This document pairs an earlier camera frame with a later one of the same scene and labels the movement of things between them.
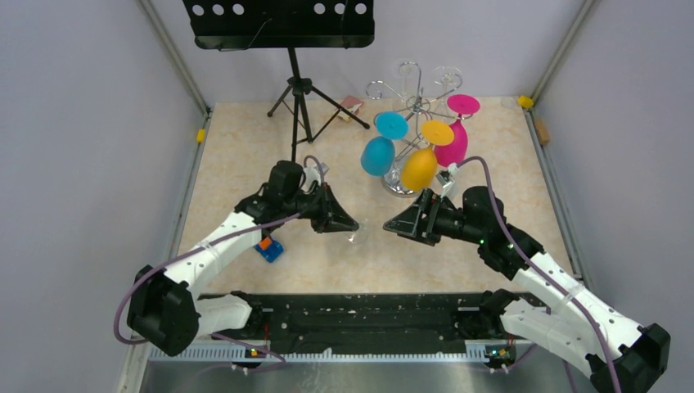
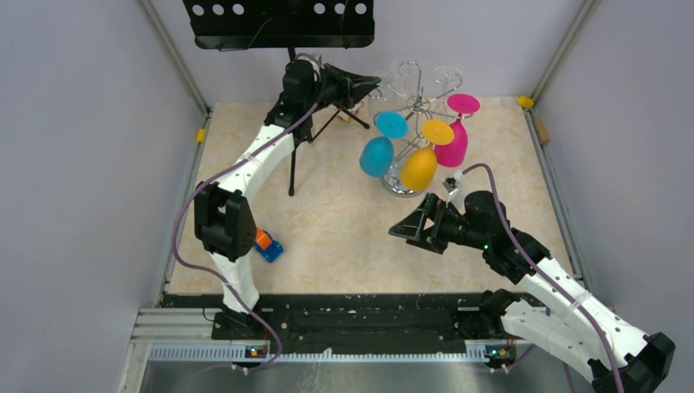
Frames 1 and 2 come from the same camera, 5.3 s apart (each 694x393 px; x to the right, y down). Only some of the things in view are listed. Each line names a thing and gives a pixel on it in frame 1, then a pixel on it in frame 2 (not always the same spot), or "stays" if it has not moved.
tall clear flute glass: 407,69 stays
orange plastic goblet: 419,166 stays
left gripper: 331,216 -> 351,88
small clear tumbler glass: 361,236 -> 384,99
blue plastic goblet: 378,153 stays
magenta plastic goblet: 455,151 stays
